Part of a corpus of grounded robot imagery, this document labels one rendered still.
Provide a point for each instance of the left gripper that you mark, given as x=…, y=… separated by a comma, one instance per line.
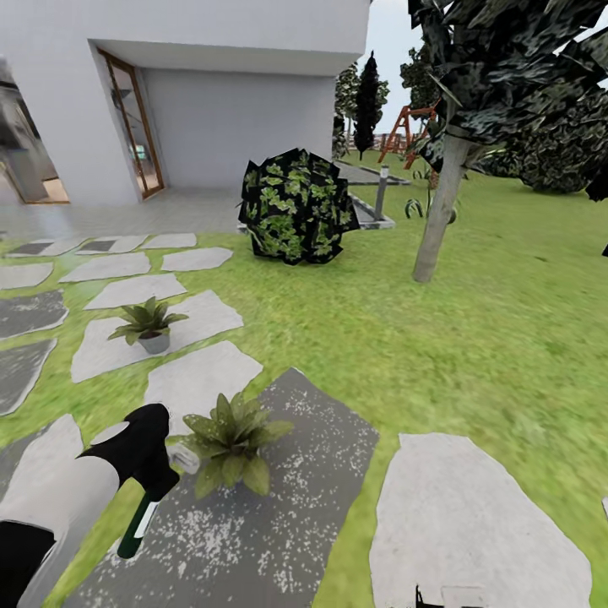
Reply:
x=158, y=478

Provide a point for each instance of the pot plant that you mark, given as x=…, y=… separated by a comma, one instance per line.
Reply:
x=231, y=439
x=148, y=326

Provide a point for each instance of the door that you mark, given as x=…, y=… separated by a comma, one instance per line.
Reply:
x=125, y=99

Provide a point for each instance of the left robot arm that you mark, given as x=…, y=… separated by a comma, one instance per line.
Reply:
x=40, y=534

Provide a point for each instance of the insectifuge atomizer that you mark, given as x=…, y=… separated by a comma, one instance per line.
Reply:
x=138, y=527

